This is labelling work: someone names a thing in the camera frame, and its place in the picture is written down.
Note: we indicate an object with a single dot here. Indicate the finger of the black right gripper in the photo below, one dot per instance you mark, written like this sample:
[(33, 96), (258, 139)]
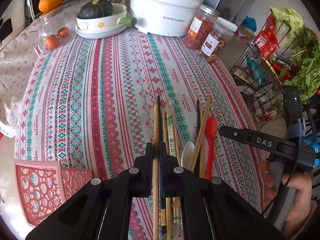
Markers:
[(250, 137)]

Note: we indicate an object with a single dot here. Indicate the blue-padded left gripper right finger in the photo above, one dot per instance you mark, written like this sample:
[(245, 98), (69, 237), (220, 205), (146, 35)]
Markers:
[(172, 181)]

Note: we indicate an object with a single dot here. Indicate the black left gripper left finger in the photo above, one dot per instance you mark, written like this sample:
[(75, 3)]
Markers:
[(142, 181)]

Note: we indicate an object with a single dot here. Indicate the disposable bamboo chopsticks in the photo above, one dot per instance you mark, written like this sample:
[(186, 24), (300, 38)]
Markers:
[(172, 152)]

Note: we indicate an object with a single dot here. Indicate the white plastic spoon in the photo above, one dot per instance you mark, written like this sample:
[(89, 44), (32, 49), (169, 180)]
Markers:
[(187, 153)]

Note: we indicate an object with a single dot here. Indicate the tan wooden chopstick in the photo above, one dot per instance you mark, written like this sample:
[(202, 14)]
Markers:
[(200, 136)]

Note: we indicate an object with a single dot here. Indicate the red plastic spoon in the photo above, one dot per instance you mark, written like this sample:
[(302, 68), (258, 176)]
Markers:
[(210, 133)]

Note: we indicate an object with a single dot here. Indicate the black plain chopstick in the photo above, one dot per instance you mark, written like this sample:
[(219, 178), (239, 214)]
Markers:
[(198, 129)]

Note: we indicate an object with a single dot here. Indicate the pink plastic perforated basket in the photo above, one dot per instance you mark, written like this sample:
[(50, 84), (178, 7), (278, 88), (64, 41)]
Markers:
[(43, 186)]

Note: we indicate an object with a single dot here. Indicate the person's right hand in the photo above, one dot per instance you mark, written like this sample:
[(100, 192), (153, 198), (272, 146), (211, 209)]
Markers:
[(303, 207)]

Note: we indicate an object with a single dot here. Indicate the striped patterned tablecloth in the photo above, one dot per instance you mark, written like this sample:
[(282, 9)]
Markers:
[(89, 104)]

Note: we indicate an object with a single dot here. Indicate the red snack bag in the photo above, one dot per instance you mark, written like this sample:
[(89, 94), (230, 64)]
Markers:
[(266, 41)]

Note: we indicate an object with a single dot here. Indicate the green leafy vegetables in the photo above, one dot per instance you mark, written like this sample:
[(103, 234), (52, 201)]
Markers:
[(302, 43)]

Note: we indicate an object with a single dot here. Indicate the jar of dried rings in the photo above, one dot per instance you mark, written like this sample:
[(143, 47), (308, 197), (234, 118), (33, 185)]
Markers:
[(217, 39)]

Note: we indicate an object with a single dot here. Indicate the jar of red dried fruit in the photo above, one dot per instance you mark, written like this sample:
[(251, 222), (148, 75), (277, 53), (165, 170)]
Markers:
[(200, 27)]

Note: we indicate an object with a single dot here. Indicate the white ceramic flower casserole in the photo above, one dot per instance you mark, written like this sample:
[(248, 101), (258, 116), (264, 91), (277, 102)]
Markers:
[(104, 27)]

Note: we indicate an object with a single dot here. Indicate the white electric cooking pot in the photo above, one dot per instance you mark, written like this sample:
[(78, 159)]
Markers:
[(166, 17)]

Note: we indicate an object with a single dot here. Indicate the glass jar with tomatoes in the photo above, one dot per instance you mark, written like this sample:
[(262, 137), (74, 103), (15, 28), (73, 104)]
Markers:
[(57, 28)]

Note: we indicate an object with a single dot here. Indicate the floral white cloth cover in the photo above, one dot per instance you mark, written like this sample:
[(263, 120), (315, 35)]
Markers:
[(18, 58)]

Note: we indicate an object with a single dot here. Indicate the dark green pumpkin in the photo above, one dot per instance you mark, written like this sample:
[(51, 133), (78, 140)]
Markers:
[(96, 9)]

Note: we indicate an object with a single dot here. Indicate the white air fryer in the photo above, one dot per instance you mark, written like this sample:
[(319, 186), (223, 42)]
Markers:
[(15, 18)]

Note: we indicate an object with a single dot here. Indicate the black wire storage rack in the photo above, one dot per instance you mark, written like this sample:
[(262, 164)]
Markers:
[(259, 81)]

